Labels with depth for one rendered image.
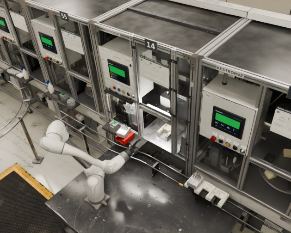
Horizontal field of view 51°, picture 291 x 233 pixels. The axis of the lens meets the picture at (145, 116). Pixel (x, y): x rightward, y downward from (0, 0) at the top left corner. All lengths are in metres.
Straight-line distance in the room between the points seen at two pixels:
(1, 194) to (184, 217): 2.41
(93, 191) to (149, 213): 0.54
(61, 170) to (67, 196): 1.19
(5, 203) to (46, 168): 0.66
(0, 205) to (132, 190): 1.83
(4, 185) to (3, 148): 0.72
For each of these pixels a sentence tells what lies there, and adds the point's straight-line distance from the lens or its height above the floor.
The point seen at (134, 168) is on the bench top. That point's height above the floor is 0.68.
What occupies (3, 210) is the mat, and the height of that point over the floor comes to 0.01.
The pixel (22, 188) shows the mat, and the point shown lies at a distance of 4.24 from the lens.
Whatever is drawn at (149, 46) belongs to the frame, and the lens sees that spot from 2.41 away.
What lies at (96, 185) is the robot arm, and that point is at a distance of 2.78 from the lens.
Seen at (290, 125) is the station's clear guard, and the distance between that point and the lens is 2.14.
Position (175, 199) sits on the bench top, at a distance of 2.93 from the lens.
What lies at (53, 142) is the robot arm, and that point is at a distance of 2.50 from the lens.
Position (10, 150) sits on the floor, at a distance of 4.83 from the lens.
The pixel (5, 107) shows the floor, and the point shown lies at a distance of 5.71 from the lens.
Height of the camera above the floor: 3.11
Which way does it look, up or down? 41 degrees down
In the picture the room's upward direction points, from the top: 4 degrees counter-clockwise
